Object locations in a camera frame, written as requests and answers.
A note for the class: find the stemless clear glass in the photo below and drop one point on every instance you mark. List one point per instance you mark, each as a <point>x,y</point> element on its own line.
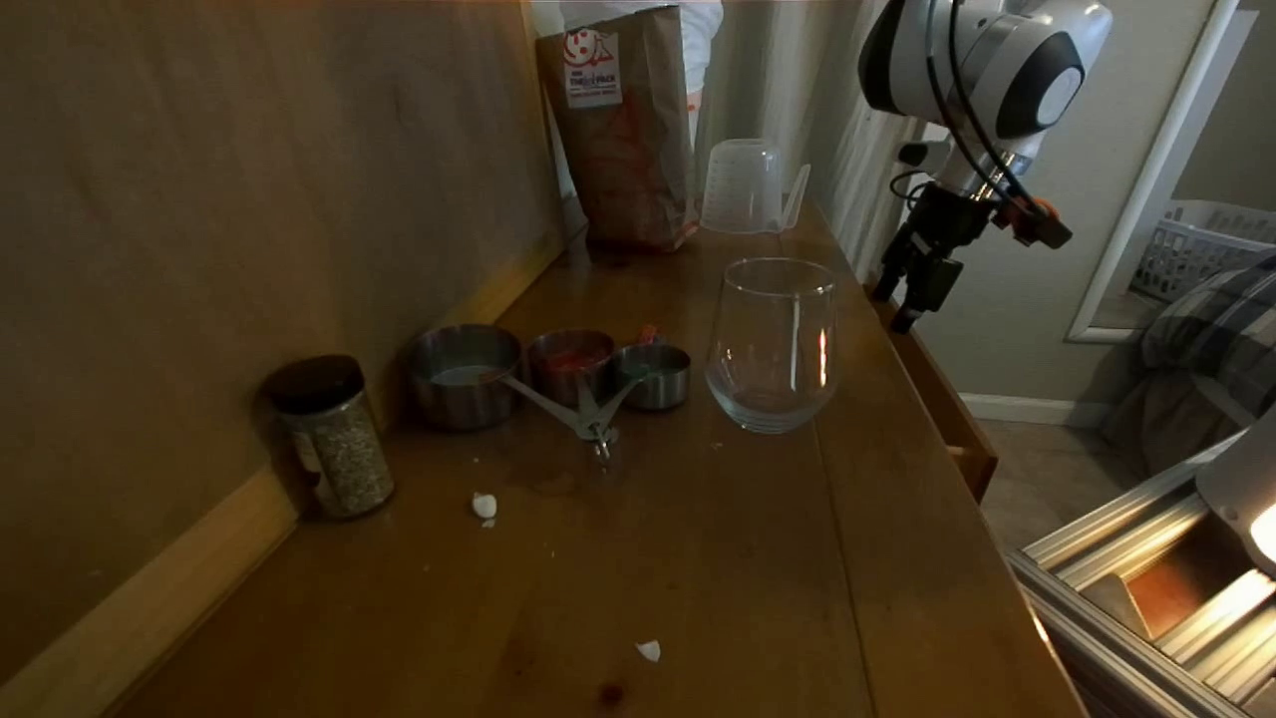
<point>771,359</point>

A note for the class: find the wide wooden dresser drawer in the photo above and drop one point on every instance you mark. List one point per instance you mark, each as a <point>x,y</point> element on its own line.
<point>964,439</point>

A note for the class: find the brown paper bag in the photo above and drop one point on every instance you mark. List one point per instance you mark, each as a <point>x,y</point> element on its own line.
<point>630,146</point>

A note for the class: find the wooden dresser backboard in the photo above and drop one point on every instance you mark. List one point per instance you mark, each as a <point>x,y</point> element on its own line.
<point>201,201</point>

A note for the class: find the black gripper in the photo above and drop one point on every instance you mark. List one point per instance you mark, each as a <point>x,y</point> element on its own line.
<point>953,223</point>

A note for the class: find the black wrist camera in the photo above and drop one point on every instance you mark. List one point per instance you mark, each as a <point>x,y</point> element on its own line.
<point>999,215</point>

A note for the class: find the patterned grey pillow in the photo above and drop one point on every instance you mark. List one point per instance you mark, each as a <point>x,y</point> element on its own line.
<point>1183,252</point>

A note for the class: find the wooden pine dresser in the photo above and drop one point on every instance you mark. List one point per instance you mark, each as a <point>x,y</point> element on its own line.
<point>743,585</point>

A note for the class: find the beige curtain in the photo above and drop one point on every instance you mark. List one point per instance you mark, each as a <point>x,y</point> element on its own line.
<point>783,80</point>

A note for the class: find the small steel measuring cup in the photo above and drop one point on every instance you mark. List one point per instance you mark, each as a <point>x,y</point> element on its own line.
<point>661,379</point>

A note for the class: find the aluminium robot stand frame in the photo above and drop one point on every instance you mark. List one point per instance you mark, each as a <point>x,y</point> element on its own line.
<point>1132,532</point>

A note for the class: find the clear plastic measuring jug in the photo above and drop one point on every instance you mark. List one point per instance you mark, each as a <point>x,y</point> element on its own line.
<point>750,186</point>

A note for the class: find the medium steel measuring cup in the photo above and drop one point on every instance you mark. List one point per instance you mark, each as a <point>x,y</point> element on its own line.
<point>577,364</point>

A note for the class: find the large steel measuring cup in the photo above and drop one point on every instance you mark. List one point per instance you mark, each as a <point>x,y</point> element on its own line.
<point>464,379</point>

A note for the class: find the plaid grey blanket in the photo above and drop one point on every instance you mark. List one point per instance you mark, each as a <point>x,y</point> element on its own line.
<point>1210,352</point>

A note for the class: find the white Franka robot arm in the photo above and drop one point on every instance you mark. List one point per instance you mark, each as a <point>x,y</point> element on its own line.
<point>929,53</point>

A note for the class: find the small white crumb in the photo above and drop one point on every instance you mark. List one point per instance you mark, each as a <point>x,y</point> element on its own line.
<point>486,508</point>
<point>648,650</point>

